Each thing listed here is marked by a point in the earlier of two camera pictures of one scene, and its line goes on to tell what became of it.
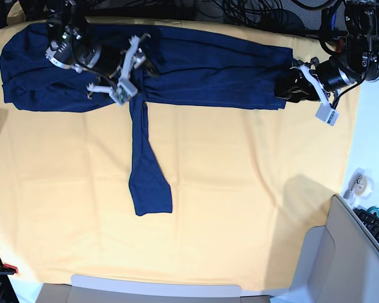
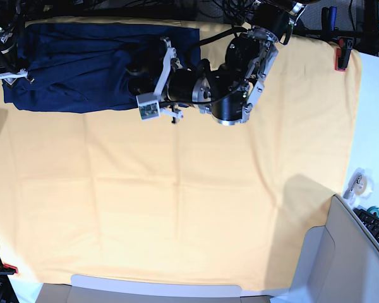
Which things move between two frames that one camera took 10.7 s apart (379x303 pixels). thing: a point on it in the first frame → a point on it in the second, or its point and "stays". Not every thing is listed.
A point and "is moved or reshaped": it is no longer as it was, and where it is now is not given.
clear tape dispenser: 360,185 stays
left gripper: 122,61 → 2,53
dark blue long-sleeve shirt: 193,70 is moved or reshaped
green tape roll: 374,208 stays
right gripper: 295,86 → 190,86
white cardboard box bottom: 97,289 stays
